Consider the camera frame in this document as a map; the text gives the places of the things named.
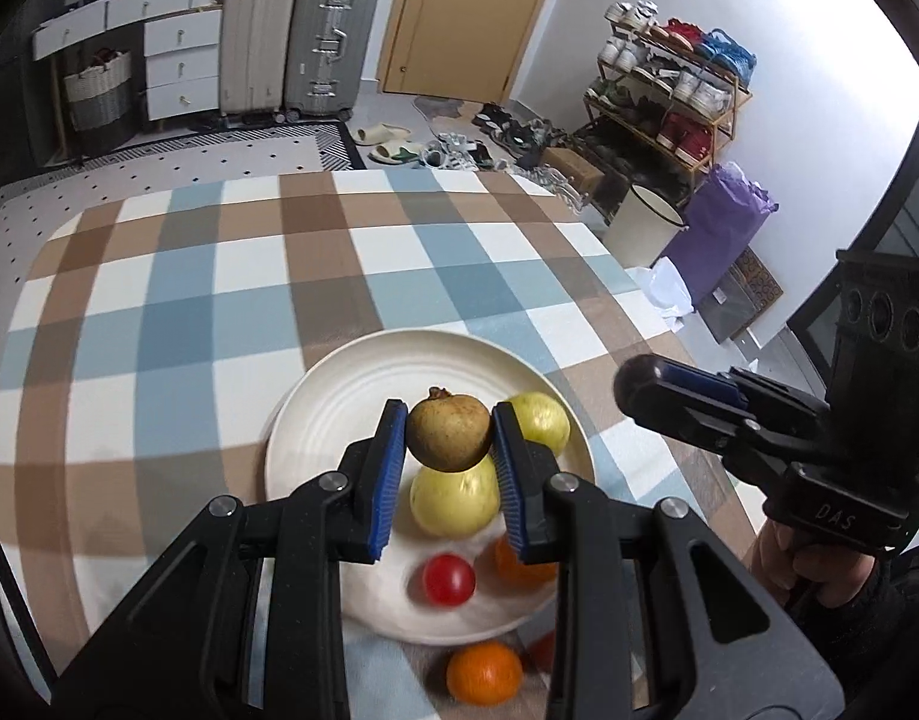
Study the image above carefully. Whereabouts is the small fur rug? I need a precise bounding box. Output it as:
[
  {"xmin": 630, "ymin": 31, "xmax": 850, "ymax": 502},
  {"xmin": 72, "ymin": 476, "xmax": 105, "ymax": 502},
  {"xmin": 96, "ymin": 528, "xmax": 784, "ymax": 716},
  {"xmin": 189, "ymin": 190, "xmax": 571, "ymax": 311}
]
[{"xmin": 415, "ymin": 94, "xmax": 469, "ymax": 122}]

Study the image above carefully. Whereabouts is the purple bag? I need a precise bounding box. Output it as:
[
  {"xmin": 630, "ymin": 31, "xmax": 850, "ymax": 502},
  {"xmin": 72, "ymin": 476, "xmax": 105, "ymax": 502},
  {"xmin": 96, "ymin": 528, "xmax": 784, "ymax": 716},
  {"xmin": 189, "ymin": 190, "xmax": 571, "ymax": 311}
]
[{"xmin": 658, "ymin": 161, "xmax": 780, "ymax": 310}]

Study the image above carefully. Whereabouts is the checked tablecloth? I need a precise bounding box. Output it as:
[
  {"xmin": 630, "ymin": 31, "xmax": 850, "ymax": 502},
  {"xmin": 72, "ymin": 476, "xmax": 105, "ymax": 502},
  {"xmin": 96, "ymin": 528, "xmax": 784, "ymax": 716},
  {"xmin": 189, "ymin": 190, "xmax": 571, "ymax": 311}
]
[{"xmin": 0, "ymin": 169, "xmax": 761, "ymax": 720}]

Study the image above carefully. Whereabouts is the cream oval plate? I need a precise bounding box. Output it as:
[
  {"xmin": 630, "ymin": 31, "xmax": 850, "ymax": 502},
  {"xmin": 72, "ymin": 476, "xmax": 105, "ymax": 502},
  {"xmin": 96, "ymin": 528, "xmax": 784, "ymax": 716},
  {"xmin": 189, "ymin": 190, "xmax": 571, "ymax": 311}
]
[{"xmin": 265, "ymin": 328, "xmax": 597, "ymax": 647}]

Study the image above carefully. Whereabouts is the orange mandarin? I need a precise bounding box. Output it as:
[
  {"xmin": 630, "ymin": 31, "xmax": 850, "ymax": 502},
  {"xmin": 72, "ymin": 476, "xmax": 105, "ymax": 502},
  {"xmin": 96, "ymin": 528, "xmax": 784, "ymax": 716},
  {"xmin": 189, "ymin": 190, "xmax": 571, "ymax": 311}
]
[
  {"xmin": 446, "ymin": 641, "xmax": 523, "ymax": 706},
  {"xmin": 493, "ymin": 536, "xmax": 559, "ymax": 590}
]

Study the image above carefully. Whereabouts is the shoe rack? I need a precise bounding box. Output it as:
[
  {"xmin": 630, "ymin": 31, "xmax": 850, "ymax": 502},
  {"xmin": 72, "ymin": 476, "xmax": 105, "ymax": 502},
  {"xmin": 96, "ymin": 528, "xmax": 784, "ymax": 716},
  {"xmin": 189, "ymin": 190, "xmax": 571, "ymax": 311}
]
[{"xmin": 583, "ymin": 0, "xmax": 755, "ymax": 197}]

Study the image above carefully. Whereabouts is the woven storage basket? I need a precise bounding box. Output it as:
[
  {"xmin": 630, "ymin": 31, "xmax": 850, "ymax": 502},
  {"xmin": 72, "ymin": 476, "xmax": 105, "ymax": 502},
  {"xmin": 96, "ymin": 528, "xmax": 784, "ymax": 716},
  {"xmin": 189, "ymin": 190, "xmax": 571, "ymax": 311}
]
[{"xmin": 63, "ymin": 51, "xmax": 134, "ymax": 130}]

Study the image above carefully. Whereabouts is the person's right forearm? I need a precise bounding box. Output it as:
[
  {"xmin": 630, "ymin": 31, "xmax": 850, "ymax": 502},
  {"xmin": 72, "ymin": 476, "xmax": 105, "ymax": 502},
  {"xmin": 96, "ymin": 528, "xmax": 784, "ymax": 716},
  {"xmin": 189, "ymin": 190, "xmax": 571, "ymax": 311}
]
[{"xmin": 789, "ymin": 540, "xmax": 919, "ymax": 720}]

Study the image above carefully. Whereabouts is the wooden door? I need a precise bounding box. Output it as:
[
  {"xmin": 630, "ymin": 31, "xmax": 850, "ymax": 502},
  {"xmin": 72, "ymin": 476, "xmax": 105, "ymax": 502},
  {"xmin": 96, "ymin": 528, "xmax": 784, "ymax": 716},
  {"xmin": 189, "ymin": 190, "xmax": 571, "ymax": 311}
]
[{"xmin": 380, "ymin": 0, "xmax": 570, "ymax": 101}]

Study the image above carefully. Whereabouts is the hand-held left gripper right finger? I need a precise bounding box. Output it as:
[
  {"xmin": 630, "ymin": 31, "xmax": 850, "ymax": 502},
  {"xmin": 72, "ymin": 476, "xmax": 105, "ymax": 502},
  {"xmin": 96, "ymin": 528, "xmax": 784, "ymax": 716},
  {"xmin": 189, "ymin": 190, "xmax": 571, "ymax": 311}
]
[{"xmin": 491, "ymin": 401, "xmax": 846, "ymax": 720}]

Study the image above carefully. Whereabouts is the white waste bin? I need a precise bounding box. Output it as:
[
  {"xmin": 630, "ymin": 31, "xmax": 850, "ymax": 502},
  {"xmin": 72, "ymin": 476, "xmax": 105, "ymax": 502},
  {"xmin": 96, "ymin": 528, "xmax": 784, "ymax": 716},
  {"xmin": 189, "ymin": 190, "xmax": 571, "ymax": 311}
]
[{"xmin": 607, "ymin": 181, "xmax": 687, "ymax": 268}]

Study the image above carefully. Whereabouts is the beige suitcase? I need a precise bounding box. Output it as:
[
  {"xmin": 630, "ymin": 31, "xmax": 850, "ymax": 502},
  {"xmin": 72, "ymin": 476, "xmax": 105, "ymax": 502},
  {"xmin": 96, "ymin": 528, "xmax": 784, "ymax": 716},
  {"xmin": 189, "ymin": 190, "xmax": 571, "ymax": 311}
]
[{"xmin": 219, "ymin": 0, "xmax": 301, "ymax": 122}]

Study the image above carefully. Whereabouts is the yellow-green guava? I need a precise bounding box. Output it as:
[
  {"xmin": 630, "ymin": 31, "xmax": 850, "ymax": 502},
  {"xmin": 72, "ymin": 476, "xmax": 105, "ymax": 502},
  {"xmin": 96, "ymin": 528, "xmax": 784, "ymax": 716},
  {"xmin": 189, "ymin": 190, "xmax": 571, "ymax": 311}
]
[
  {"xmin": 504, "ymin": 392, "xmax": 571, "ymax": 458},
  {"xmin": 409, "ymin": 454, "xmax": 501, "ymax": 539}
]

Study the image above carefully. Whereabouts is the person's right hand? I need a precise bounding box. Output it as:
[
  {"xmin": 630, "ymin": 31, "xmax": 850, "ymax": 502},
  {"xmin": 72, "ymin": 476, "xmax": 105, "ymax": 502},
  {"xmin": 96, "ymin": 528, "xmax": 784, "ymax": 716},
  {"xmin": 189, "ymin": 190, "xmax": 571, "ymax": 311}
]
[{"xmin": 744, "ymin": 520, "xmax": 879, "ymax": 607}]

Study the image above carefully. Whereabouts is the brown doormat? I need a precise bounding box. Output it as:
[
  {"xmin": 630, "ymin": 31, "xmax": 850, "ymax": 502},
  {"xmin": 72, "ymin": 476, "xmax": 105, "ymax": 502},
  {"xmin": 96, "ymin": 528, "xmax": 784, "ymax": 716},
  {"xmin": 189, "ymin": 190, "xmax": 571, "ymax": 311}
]
[{"xmin": 705, "ymin": 247, "xmax": 785, "ymax": 344}]

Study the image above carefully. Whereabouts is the silver suitcase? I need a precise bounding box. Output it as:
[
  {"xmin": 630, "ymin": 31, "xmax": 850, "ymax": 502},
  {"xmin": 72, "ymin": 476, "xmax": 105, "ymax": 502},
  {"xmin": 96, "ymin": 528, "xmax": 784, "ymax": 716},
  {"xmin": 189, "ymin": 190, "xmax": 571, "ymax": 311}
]
[{"xmin": 283, "ymin": 0, "xmax": 382, "ymax": 118}]

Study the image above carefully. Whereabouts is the cardboard box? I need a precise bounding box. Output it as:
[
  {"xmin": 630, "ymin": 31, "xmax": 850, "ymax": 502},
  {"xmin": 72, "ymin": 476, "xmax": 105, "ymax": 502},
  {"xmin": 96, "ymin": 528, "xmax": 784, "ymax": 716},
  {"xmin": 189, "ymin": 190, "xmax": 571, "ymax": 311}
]
[{"xmin": 541, "ymin": 146, "xmax": 607, "ymax": 197}]

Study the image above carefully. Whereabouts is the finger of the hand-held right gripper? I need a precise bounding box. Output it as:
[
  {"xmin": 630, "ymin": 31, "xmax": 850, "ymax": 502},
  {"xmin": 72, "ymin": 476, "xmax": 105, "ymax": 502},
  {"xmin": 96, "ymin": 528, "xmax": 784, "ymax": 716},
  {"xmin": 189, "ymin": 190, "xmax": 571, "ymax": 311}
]
[
  {"xmin": 658, "ymin": 358, "xmax": 831, "ymax": 440},
  {"xmin": 614, "ymin": 355, "xmax": 792, "ymax": 497}
]

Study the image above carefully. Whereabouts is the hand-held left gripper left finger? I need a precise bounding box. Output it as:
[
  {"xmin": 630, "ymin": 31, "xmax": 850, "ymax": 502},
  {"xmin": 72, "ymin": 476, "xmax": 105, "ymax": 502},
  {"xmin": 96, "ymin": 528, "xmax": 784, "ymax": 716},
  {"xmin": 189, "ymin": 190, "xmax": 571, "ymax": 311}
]
[{"xmin": 50, "ymin": 397, "xmax": 409, "ymax": 720}]

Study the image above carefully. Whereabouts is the white plastic bag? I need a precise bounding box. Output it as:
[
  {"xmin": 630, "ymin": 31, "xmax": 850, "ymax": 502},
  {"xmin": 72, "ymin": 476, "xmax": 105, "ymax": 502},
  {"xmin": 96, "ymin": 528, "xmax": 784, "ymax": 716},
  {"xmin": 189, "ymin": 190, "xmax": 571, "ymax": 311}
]
[{"xmin": 626, "ymin": 257, "xmax": 702, "ymax": 332}]

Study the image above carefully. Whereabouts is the white drawer dresser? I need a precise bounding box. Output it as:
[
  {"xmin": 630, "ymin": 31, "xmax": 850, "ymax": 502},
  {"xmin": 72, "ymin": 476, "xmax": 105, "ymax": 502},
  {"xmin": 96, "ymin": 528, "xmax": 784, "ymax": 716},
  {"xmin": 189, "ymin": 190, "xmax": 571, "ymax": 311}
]
[{"xmin": 31, "ymin": 0, "xmax": 224, "ymax": 122}]

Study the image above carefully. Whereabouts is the brown longan fruit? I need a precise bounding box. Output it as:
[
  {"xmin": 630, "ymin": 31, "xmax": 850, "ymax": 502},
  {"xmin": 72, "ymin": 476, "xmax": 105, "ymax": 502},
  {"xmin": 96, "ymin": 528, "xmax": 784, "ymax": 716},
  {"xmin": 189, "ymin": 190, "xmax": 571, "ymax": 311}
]
[{"xmin": 406, "ymin": 387, "xmax": 495, "ymax": 473}]

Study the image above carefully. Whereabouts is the red tomato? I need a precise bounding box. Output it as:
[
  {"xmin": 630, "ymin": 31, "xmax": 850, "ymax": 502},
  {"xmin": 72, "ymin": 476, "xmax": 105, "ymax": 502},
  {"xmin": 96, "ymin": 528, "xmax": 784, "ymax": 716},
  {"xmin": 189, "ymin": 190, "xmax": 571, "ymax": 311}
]
[
  {"xmin": 421, "ymin": 553, "xmax": 477, "ymax": 608},
  {"xmin": 526, "ymin": 630, "xmax": 559, "ymax": 674}
]

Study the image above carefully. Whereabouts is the pile of shoes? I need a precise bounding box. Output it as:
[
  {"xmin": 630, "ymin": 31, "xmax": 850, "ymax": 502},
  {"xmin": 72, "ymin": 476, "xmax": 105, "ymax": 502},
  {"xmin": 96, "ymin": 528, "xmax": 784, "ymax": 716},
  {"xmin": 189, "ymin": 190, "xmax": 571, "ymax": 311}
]
[{"xmin": 421, "ymin": 101, "xmax": 580, "ymax": 175}]

